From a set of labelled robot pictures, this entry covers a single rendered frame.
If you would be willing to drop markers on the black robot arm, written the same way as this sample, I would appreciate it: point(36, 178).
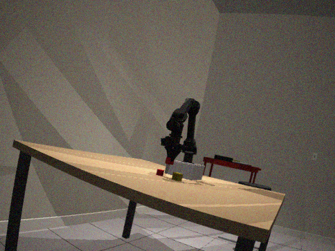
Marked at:
point(175, 124)

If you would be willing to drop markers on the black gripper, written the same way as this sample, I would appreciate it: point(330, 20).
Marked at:
point(173, 150)

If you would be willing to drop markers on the red cube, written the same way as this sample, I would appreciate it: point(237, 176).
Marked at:
point(159, 172)
point(168, 161)

